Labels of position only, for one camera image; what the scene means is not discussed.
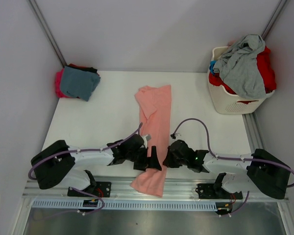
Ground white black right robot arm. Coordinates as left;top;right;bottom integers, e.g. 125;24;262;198
163;140;290;199

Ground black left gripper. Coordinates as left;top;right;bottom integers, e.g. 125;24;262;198
126;146;161;171

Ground pink t shirt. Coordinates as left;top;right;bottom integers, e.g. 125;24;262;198
130;85;172;197

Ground blue garment in basket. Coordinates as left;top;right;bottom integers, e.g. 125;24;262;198
209;60;216;75

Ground folded teal t shirt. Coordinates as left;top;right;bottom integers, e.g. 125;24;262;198
64;66;101;101

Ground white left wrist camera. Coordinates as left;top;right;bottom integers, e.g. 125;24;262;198
142;134;151;142

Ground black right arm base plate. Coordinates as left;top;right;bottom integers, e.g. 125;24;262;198
195;184;243;200

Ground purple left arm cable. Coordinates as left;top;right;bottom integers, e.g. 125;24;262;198
27;122;144;218

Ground white perforated laundry basket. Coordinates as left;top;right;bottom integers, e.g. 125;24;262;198
207;47;277;115

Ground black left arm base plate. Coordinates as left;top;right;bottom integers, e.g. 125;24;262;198
67;181;112;198

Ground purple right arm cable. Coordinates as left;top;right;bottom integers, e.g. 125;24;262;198
171;117;294;218

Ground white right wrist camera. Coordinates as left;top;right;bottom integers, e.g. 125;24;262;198
174;133;182;138

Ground corner aluminium post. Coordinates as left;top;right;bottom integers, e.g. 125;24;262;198
261;0;290;40
26;0;67;67

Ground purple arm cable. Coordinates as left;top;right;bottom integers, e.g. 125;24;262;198
171;117;294;218
27;122;144;218

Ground red t shirt in basket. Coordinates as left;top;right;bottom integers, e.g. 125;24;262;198
208;46;277;107

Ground grey t shirt in basket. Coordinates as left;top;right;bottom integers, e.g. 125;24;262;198
212;34;266;99

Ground folded magenta t shirt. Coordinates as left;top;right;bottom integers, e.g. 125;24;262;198
54;68;73;98

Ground left corner aluminium post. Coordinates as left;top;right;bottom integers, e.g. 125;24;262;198
26;0;67;67

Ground right corner aluminium post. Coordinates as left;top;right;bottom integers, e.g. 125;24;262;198
261;0;290;40

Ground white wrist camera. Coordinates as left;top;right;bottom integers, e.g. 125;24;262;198
142;134;151;142
174;133;182;138

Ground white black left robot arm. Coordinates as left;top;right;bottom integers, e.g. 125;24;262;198
28;134;162;197

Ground folded black t shirt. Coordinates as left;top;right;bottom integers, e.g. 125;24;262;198
68;64;98;74

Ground white slotted cable duct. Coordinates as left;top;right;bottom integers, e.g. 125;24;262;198
32;199;217;212

